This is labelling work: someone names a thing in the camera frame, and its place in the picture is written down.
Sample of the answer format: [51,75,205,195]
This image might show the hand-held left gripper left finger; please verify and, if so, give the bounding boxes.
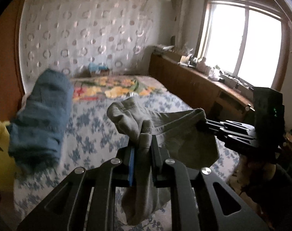
[17,146,137,231]

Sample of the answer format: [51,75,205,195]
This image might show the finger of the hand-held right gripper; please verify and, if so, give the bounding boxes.
[216,134,257,150]
[197,119,256,136]

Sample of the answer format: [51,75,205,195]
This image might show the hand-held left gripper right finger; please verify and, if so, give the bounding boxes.
[150,135,269,231]

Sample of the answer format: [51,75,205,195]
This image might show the grey pants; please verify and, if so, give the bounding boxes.
[107,97,220,225]

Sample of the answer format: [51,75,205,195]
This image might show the person's right forearm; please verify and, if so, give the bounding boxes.
[242,161,292,222]

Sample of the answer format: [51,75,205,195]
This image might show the blue floral bed sheet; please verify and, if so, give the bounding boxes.
[13,94,240,231]

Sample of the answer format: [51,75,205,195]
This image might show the long wooden cabinet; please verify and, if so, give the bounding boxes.
[149,53,255,123]

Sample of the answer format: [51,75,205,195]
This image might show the clutter of small items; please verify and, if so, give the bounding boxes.
[153,44,255,92]

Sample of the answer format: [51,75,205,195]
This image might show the colourful floral pillow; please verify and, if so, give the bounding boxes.
[71,75,166,101]

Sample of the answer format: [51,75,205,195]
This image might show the window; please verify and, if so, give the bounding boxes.
[196,0,289,89]

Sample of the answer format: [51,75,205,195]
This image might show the folded blue cloth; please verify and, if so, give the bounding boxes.
[8,69,74,174]

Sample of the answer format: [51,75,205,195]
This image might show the small blue item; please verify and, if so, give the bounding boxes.
[88,63,110,76]

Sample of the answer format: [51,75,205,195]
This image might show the yellow cloth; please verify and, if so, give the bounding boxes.
[0,120,16,193]

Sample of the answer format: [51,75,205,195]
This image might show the circle patterned curtain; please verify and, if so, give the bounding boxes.
[18,0,175,80]

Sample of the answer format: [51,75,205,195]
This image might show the wooden wardrobe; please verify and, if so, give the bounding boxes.
[0,0,26,126]

